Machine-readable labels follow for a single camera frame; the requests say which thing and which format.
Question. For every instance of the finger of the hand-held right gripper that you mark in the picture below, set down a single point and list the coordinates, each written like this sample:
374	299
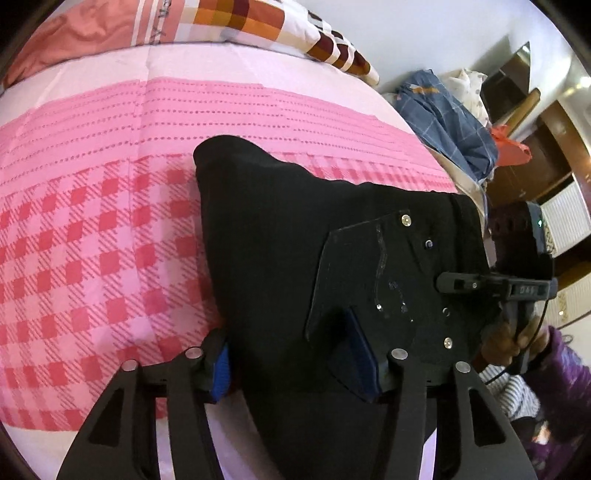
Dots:
466	281

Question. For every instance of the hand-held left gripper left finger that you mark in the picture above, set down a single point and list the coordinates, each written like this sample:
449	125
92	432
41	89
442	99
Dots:
221	369

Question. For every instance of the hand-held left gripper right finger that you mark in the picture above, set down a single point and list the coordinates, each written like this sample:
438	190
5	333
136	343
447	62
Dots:
362	364

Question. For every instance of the black pants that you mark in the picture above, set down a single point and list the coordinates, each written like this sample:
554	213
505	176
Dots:
268	258

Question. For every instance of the person's right hand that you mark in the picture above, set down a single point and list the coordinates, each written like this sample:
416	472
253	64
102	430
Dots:
501	344

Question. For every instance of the white slatted panel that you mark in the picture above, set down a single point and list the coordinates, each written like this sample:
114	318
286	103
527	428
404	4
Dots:
565	217

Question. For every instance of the brown wooden cabinet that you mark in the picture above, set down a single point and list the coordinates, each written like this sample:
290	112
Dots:
549	152

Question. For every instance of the orange plastic bag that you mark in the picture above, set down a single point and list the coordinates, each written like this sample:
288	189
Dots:
508	143

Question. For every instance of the striped grey white cloth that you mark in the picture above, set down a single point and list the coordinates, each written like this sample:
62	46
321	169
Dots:
512	394

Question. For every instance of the blue plaid cloth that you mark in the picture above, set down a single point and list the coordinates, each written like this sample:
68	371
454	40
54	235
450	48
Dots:
448	120

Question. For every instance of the white patterned cloth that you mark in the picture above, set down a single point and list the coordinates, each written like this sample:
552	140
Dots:
466	83

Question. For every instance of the pink checked bedsheet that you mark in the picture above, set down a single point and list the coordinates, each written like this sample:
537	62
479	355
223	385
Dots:
92	230

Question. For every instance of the orange checked pillow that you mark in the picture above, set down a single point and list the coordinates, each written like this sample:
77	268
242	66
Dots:
138	23

